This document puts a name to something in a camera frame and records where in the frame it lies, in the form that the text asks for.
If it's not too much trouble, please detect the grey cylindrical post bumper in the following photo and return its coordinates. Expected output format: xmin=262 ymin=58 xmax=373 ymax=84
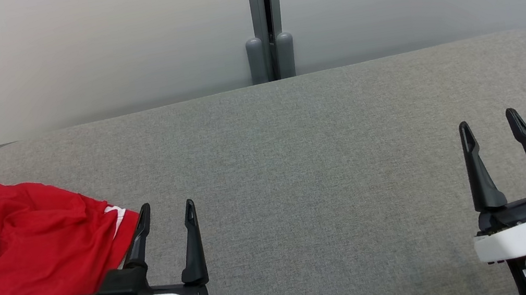
xmin=245 ymin=36 xmax=270 ymax=85
xmin=274 ymin=31 xmax=299 ymax=79

